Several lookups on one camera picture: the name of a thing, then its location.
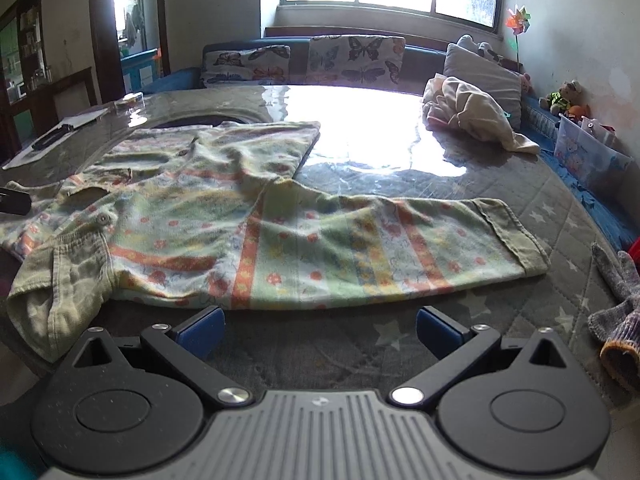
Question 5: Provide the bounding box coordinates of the blue sofa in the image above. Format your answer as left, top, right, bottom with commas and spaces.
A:
143, 34, 640, 256

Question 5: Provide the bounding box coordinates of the butterfly print cushion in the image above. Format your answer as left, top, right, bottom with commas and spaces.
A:
201, 44, 291, 88
306, 35, 406, 91

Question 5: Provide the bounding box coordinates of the right butterfly print cushion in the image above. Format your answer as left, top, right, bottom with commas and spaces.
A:
306, 35, 406, 91

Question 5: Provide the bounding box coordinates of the white plush toy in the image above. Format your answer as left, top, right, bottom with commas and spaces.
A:
457, 35, 503, 65

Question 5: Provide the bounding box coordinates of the blue white small cabinet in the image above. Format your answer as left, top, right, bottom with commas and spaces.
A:
120, 49, 163, 93

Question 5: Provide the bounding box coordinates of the dark wooden cabinet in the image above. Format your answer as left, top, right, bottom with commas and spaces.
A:
1, 0, 98, 158

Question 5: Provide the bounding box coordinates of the floral patterned pajama shirt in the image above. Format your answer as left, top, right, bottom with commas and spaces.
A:
1, 122, 549, 362

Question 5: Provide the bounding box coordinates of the white paper sheet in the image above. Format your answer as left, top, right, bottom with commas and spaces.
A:
2, 107, 110, 170

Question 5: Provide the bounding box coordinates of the red plastic stool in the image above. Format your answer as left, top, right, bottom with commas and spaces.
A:
628, 237, 640, 266

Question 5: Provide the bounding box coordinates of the clear plastic card box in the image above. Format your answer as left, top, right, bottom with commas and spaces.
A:
114, 91, 144, 110

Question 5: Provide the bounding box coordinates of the black handle tool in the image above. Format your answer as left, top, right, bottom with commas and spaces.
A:
32, 124, 74, 152

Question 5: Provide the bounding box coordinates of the grey pillow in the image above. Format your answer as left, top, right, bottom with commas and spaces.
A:
444, 44, 522, 131

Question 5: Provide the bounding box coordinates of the clear plastic storage box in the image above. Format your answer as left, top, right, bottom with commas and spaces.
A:
553, 116, 632, 198

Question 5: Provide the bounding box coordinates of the round black induction cooktop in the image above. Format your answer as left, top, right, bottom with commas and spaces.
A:
144, 110, 272, 128

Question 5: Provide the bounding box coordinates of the left butterfly print cushion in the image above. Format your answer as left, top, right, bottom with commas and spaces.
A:
201, 44, 291, 88

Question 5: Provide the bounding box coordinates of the teddy bear toy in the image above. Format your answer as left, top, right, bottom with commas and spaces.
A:
538, 80, 591, 122

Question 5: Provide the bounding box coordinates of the colourful pinwheel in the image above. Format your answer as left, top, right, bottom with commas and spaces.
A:
504, 6, 530, 63

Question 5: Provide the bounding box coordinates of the beige crumpled garment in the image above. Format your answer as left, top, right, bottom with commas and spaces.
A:
422, 74, 540, 155

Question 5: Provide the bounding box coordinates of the grey knitted glove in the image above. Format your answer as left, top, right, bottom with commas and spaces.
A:
588, 244, 639, 393

